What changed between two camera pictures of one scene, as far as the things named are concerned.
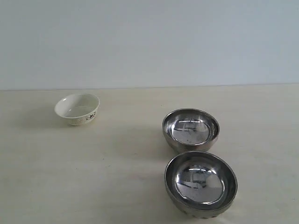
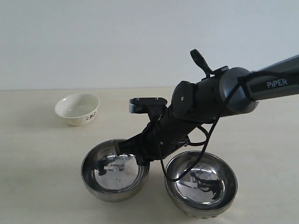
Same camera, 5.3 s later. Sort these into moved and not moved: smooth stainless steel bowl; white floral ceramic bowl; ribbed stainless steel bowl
Moved: smooth stainless steel bowl
Not moved: white floral ceramic bowl; ribbed stainless steel bowl
